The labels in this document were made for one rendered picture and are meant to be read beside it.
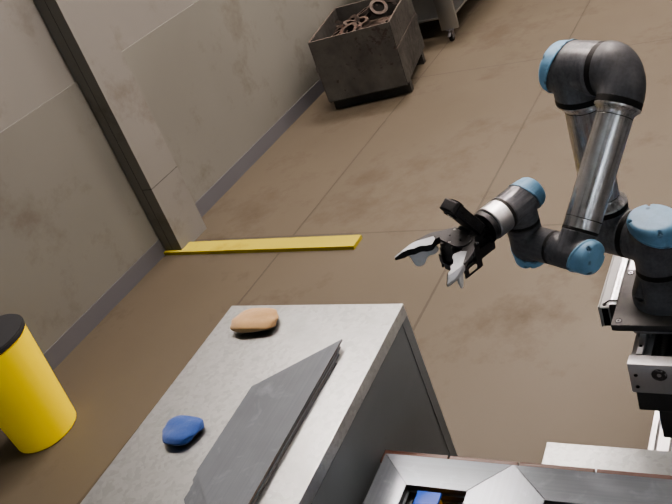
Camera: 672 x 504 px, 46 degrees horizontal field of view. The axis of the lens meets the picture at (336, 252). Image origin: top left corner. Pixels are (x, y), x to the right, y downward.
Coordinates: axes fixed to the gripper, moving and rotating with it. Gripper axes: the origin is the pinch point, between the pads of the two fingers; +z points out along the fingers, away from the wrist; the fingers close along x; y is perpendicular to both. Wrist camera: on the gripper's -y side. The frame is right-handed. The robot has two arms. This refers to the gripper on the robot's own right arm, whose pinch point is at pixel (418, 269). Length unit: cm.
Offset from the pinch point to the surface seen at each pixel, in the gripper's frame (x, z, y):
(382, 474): 13, 16, 61
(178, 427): 54, 46, 45
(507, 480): -14, -1, 58
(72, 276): 336, 6, 157
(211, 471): 32, 48, 43
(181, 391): 70, 38, 51
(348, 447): 18, 20, 51
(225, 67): 434, -186, 129
